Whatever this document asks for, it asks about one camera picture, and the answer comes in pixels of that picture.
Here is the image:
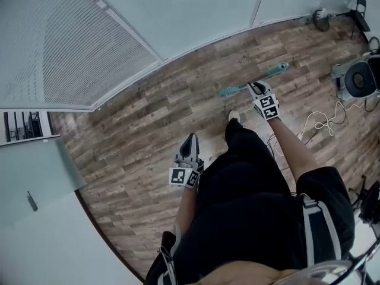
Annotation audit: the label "grey round floor fan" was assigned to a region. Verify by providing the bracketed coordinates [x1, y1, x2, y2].
[330, 53, 380, 102]

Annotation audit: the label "black office chair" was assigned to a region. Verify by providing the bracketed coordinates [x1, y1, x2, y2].
[348, 173, 380, 232]

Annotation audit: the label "white cable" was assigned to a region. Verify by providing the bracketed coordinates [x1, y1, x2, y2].
[297, 100, 368, 141]

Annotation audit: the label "white window blinds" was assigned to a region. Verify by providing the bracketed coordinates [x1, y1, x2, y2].
[0, 0, 163, 113]

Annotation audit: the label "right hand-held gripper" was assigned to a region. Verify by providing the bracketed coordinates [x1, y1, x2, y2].
[246, 81, 281, 121]

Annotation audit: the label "silver head mount frame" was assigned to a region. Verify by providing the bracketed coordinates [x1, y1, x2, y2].
[296, 238, 380, 285]

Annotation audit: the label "person's right forearm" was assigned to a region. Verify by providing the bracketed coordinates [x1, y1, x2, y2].
[268, 117, 317, 179]

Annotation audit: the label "person's left forearm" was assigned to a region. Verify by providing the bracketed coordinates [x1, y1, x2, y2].
[175, 186, 198, 240]

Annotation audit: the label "person's black trousers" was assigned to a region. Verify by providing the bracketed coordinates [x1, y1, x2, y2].
[204, 118, 281, 189]

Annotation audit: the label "grey shoulder harness strap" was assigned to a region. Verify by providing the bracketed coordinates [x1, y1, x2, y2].
[158, 220, 182, 285]
[299, 192, 343, 267]

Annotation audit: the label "frosted glass door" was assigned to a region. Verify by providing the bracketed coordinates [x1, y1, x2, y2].
[0, 135, 88, 229]

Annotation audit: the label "black folding chair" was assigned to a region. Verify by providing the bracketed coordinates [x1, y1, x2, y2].
[348, 0, 372, 40]

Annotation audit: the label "metal door handle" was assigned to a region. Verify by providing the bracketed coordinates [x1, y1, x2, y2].
[26, 190, 39, 213]

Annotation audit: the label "person's black shirt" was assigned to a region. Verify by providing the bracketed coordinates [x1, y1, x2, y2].
[144, 159, 356, 285]

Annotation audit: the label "teal broom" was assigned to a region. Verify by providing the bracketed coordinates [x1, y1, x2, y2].
[218, 62, 290, 99]

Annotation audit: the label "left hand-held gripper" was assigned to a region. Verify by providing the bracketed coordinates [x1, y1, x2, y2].
[168, 132, 205, 190]

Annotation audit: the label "person's head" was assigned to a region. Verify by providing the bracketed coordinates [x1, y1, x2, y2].
[201, 259, 300, 285]

